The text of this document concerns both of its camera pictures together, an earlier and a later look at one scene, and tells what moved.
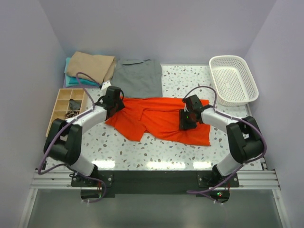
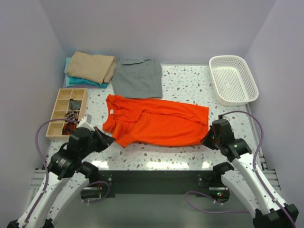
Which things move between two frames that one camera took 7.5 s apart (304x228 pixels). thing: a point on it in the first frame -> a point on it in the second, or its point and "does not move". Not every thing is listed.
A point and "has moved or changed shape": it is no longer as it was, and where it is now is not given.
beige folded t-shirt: (101, 68) does not move
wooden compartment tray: (62, 104) does not move
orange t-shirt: (140, 114) has moved or changed shape
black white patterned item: (71, 113) does not move
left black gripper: (120, 105) -> (105, 139)
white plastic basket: (234, 84) does not move
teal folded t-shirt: (75, 80) does not move
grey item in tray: (75, 104) does not move
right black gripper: (183, 124) -> (205, 140)
